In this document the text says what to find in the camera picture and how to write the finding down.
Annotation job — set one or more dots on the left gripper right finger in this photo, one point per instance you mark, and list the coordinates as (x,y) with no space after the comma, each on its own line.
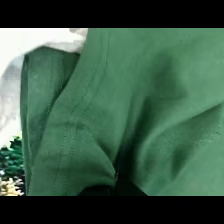
(128,190)

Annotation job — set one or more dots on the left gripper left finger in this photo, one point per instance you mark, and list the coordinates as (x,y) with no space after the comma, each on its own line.
(100,191)

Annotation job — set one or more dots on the green T-shirt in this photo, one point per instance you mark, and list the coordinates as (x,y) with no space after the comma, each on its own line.
(140,100)

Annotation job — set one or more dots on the white garment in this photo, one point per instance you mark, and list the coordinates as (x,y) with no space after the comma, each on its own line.
(40,39)

